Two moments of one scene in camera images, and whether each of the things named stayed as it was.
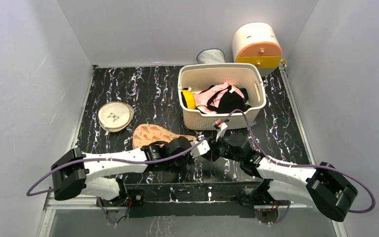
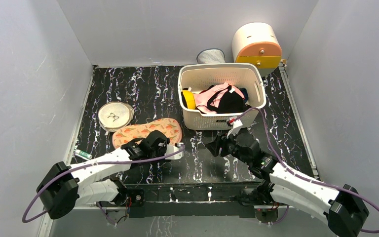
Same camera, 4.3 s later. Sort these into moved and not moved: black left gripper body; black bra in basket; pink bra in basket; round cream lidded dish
Moved: black left gripper body
Not moved: black bra in basket; pink bra in basket; round cream lidded dish
